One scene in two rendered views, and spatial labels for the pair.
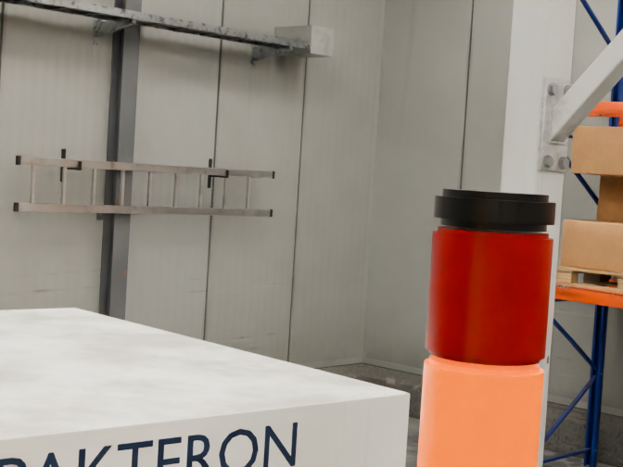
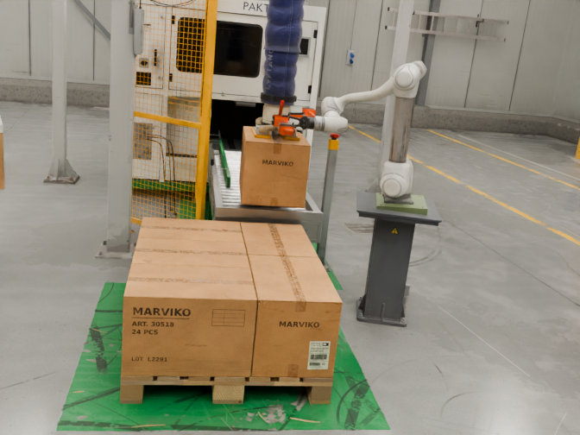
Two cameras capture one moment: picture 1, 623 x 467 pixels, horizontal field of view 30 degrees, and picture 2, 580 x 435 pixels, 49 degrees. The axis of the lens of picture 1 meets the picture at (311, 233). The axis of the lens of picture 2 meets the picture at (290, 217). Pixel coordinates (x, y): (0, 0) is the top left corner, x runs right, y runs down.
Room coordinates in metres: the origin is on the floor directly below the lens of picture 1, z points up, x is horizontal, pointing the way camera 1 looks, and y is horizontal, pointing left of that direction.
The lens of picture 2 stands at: (-3.54, -3.40, 1.74)
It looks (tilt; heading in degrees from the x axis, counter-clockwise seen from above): 16 degrees down; 31
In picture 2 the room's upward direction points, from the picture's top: 6 degrees clockwise
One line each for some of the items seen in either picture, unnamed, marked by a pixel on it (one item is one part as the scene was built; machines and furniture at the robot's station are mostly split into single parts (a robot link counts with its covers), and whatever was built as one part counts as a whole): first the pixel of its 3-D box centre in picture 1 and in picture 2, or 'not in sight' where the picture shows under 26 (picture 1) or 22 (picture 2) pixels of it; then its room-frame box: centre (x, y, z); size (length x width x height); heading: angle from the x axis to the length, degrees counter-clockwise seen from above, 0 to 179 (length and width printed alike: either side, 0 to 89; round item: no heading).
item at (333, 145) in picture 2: not in sight; (326, 205); (0.58, -1.22, 0.50); 0.07 x 0.07 x 1.00; 41
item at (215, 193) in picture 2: not in sight; (212, 179); (0.48, -0.20, 0.50); 2.31 x 0.05 x 0.19; 41
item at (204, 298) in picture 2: not in sight; (226, 287); (-0.90, -1.44, 0.34); 1.20 x 1.00 x 0.40; 41
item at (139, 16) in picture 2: not in sight; (139, 31); (-0.22, -0.04, 1.62); 0.20 x 0.05 x 0.30; 41
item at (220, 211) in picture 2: not in sight; (269, 213); (-0.19, -1.22, 0.58); 0.70 x 0.03 x 0.06; 131
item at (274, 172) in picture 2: not in sight; (272, 165); (-0.05, -1.11, 0.87); 0.60 x 0.40 x 0.40; 38
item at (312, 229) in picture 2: not in sight; (268, 229); (-0.19, -1.22, 0.47); 0.70 x 0.03 x 0.15; 131
